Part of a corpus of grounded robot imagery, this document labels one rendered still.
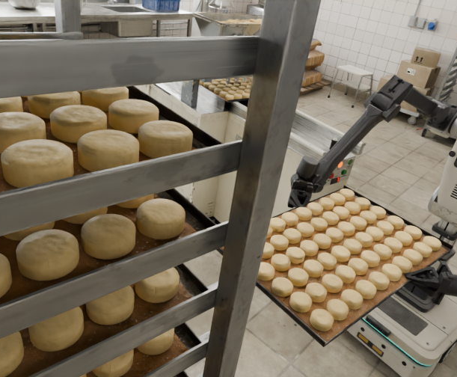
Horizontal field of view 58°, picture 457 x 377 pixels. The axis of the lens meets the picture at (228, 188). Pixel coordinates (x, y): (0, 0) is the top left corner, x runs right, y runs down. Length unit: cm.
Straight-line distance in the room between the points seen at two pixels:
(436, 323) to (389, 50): 462
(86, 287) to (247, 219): 15
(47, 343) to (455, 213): 182
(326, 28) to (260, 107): 640
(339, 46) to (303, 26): 630
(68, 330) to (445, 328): 202
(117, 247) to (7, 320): 11
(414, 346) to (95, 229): 187
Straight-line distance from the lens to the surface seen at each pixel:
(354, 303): 103
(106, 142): 35
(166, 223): 41
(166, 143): 36
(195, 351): 53
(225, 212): 264
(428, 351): 215
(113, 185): 31
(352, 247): 120
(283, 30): 32
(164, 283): 48
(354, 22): 652
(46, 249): 39
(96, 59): 27
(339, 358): 226
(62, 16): 71
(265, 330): 224
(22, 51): 26
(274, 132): 35
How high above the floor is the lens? 166
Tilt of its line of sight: 30 degrees down
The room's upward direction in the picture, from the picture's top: 9 degrees clockwise
